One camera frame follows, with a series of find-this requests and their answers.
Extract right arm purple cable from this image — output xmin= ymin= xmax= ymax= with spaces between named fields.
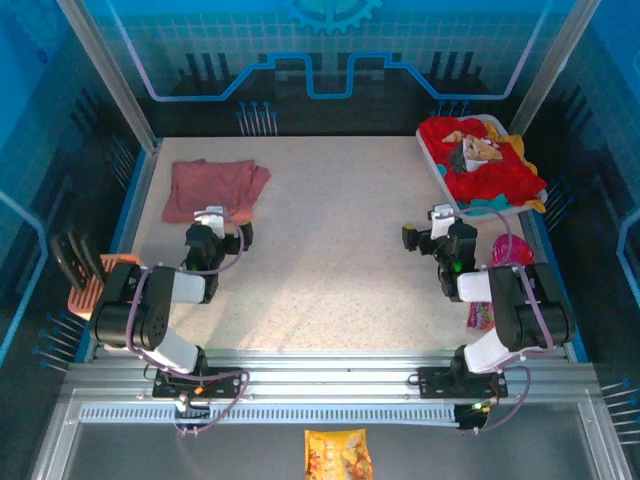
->
xmin=452 ymin=206 xmax=557 ymax=435

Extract black kitchen utensil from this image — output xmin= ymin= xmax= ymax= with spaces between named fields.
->
xmin=67 ymin=227 xmax=99 ymax=289
xmin=79 ymin=233 xmax=109 ymax=286

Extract yellow t-shirt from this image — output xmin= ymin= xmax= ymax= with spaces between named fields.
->
xmin=482 ymin=122 xmax=549 ymax=214

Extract aluminium frame rail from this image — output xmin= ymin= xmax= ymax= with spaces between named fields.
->
xmin=64 ymin=349 xmax=596 ymax=406

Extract red bear print t-shirt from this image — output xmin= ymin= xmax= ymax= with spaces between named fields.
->
xmin=418 ymin=115 xmax=549 ymax=206

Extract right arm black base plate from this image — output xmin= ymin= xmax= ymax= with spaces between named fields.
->
xmin=417 ymin=366 xmax=509 ymax=400

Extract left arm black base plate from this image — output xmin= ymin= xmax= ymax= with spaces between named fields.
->
xmin=152 ymin=367 xmax=251 ymax=400

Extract black slotted spatula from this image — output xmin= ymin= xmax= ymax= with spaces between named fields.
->
xmin=48 ymin=232 xmax=85 ymax=294

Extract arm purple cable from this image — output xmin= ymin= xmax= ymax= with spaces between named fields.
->
xmin=452 ymin=206 xmax=557 ymax=435
xmin=124 ymin=212 xmax=251 ymax=439

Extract teal t-shirt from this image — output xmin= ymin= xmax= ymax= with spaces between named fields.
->
xmin=434 ymin=164 xmax=512 ymax=219

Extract pink lidded cup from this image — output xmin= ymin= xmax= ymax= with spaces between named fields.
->
xmin=492 ymin=234 xmax=535 ymax=267

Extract orange beige utensil holder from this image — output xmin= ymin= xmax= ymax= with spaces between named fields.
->
xmin=67 ymin=252 xmax=142 ymax=322

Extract orange snack bag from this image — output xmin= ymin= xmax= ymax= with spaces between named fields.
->
xmin=304 ymin=428 xmax=374 ymax=480

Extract aluminium frame post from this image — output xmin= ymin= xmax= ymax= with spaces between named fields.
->
xmin=509 ymin=0 xmax=604 ymax=136
xmin=54 ymin=0 xmax=164 ymax=154

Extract pink purple snack packet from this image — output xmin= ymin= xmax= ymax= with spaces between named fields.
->
xmin=467 ymin=299 xmax=496 ymax=331

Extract folded pink t-shirt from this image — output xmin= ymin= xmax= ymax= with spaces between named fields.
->
xmin=161 ymin=158 xmax=272 ymax=225

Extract white slotted cable duct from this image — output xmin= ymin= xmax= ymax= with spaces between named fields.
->
xmin=79 ymin=405 xmax=461 ymax=427

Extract white plastic laundry basket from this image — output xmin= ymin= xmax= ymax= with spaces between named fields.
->
xmin=415 ymin=113 xmax=549 ymax=220

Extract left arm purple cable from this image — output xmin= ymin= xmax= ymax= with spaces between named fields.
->
xmin=124 ymin=212 xmax=251 ymax=439

